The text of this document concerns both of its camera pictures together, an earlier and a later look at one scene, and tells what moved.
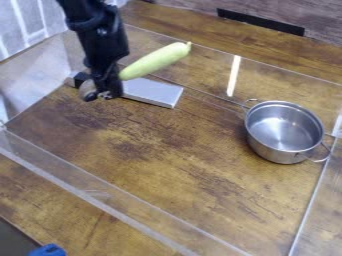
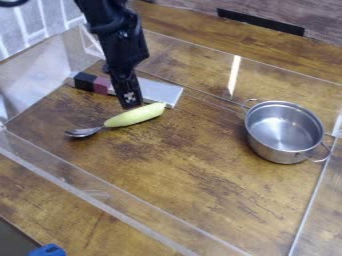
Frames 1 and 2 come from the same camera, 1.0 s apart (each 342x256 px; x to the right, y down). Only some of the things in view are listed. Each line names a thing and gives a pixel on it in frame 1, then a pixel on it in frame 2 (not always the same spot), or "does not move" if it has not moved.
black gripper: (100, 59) → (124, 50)
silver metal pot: (284, 133) does not move
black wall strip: (260, 22) does not move
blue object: (48, 250) does not move
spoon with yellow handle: (152, 60) → (123, 120)
